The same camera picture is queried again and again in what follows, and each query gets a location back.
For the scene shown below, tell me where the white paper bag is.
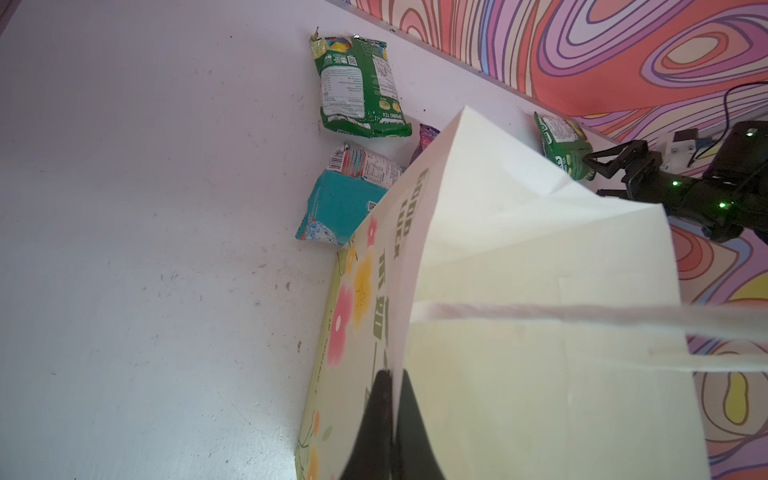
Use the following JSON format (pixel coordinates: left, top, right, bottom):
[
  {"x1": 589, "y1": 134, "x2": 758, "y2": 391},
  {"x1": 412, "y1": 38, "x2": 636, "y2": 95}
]
[{"x1": 295, "y1": 108, "x2": 767, "y2": 479}]

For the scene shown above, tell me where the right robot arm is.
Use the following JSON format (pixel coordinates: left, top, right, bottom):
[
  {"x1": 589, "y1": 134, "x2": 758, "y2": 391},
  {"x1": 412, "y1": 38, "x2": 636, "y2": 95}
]
[{"x1": 583, "y1": 121, "x2": 767, "y2": 243}]

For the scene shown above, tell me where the green snack bag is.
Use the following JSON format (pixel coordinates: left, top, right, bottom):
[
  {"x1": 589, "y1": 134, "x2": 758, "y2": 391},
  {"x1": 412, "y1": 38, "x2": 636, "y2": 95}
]
[
  {"x1": 533, "y1": 112, "x2": 596, "y2": 181},
  {"x1": 309, "y1": 32, "x2": 413, "y2": 138}
]

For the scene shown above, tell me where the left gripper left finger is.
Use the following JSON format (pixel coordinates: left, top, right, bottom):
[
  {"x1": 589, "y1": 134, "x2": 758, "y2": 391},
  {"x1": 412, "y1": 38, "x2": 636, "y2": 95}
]
[{"x1": 340, "y1": 370, "x2": 393, "y2": 480}]

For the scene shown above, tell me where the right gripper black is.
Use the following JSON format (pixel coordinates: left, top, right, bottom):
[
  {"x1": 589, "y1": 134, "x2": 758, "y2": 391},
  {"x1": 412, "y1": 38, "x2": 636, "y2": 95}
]
[{"x1": 582, "y1": 140, "x2": 678, "y2": 209}]

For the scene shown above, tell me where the purple snack bag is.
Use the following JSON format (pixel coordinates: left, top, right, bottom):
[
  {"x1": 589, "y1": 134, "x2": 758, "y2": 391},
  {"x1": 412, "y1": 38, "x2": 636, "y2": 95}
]
[{"x1": 410, "y1": 124, "x2": 440, "y2": 163}]

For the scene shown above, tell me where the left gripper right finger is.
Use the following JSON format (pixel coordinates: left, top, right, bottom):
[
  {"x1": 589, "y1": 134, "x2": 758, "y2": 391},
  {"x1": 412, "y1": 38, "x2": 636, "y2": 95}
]
[{"x1": 393, "y1": 370, "x2": 445, "y2": 480}]

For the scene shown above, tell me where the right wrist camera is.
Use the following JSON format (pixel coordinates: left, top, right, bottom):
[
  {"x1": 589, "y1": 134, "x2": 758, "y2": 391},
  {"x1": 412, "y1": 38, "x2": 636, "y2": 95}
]
[{"x1": 656, "y1": 128, "x2": 712, "y2": 174}]

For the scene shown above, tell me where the teal snack bag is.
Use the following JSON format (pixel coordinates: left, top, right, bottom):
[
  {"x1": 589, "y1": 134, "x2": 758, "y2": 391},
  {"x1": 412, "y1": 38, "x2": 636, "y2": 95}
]
[{"x1": 295, "y1": 142, "x2": 404, "y2": 246}]

